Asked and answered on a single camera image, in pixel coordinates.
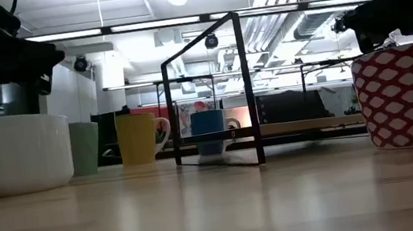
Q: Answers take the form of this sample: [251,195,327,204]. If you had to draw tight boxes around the red white patterned mug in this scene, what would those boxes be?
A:
[348,43,413,156]

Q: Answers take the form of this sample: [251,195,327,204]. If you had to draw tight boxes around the large white mug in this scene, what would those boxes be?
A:
[0,107,79,198]

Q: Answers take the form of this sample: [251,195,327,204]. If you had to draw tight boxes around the green mug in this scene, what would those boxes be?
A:
[66,119,105,178]

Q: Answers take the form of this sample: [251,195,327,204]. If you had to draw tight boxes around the yellow mug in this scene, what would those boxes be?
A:
[114,108,176,168]

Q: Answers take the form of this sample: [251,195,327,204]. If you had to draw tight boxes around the blue mug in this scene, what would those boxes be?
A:
[188,105,245,164]

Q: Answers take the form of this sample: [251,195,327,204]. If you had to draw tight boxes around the black ceiling spotlight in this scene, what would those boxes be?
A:
[330,16,349,35]
[71,54,90,74]
[202,31,221,51]

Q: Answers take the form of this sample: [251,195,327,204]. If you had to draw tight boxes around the black rack wooden shelf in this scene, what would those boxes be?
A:
[154,0,370,177]

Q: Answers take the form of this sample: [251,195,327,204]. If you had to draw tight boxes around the black table frame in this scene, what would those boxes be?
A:
[96,119,368,172]

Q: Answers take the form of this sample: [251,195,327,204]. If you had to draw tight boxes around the black rail light strips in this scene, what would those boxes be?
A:
[24,0,391,51]

